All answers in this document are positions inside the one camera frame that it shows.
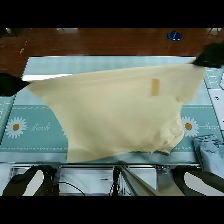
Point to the cream T-shirt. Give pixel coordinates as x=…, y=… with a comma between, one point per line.
x=113, y=110

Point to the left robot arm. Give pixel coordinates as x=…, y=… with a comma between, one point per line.
x=10, y=84

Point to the blue round object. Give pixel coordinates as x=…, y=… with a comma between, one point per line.
x=174, y=35

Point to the light blue jeans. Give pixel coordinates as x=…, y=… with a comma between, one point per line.
x=210, y=151

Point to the silver frame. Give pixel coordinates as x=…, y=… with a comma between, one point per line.
x=143, y=186

